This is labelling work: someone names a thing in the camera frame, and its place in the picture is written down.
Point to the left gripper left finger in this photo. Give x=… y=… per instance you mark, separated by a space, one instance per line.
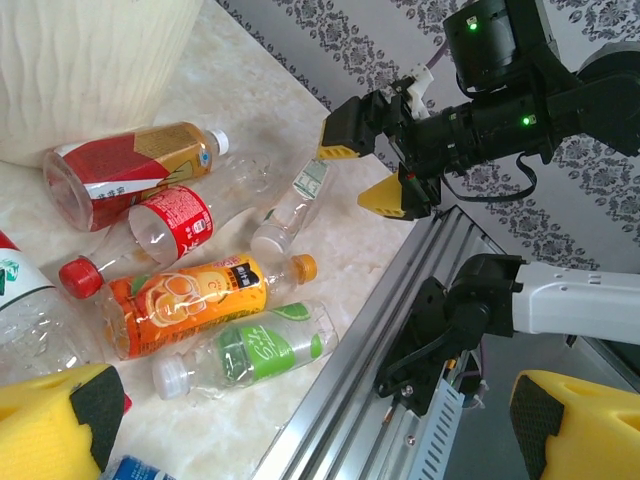
x=40 y=430

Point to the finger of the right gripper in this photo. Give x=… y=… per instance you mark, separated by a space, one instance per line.
x=382 y=197
x=352 y=125

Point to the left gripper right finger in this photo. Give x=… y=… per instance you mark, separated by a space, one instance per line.
x=590 y=430

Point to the small clear bottle white cap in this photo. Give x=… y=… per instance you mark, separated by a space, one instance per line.
x=290 y=215

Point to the blue label blue cap bottle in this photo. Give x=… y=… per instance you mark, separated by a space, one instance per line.
x=135 y=470

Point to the white green label bottle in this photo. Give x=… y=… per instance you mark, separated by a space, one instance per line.
x=25 y=300

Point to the green label clear bottle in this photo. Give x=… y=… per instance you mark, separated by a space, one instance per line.
x=260 y=350

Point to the orange juice bottle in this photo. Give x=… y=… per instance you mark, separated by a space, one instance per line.
x=190 y=300

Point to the red label cola bottle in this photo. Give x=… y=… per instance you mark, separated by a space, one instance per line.
x=175 y=220

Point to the red yellow tea bottle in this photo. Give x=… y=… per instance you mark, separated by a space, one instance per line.
x=125 y=165

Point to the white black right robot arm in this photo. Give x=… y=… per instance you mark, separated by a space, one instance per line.
x=575 y=305

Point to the cream ribbed waste bin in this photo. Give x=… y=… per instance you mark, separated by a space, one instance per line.
x=75 y=75

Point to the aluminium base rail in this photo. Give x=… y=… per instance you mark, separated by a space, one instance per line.
x=350 y=360

